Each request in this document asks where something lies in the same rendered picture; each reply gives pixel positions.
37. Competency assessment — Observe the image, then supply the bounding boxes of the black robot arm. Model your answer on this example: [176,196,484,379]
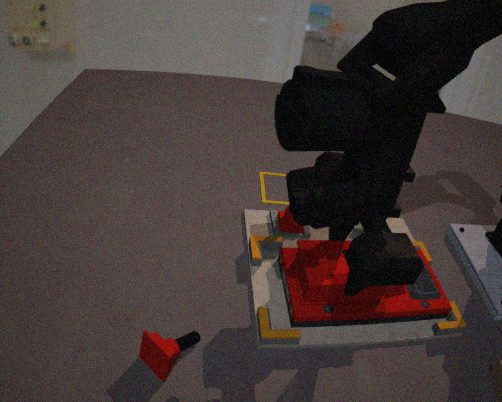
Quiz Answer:
[274,0,502,229]

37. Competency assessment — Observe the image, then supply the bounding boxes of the yellow flat bar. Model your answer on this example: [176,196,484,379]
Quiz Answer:
[259,172,290,205]

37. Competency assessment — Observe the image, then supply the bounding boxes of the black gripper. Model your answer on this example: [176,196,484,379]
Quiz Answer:
[314,149,424,296]

